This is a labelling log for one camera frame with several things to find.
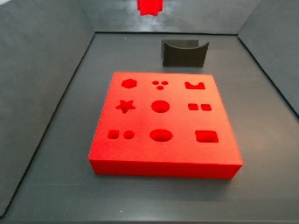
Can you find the dark grey curved holder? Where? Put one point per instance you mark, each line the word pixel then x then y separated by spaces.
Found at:
pixel 183 52

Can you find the red star peg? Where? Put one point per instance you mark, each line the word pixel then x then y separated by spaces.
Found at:
pixel 150 7

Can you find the red shape sorter block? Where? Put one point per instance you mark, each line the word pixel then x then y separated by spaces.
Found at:
pixel 164 128

